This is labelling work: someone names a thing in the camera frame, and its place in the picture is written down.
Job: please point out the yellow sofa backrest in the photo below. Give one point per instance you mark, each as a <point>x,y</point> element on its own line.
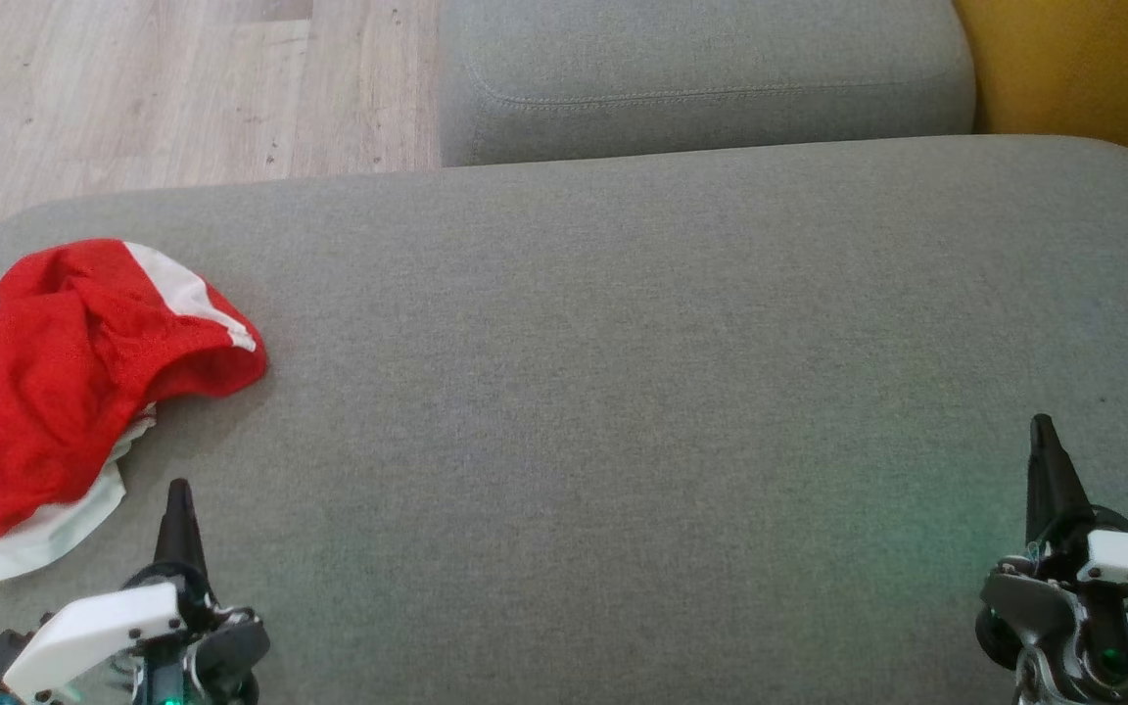
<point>1083,69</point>

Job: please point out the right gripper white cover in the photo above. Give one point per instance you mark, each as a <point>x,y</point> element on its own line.
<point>1112,607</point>

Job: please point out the grey fabric sofa seat cushion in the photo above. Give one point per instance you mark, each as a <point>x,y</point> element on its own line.
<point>701,69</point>

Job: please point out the red and white basketball jersey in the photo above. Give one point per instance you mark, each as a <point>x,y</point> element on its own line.
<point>45,401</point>

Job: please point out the large grey fabric sofa ottoman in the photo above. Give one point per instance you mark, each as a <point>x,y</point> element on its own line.
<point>623,411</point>

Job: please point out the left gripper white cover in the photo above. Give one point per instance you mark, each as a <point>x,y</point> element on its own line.
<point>94,632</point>

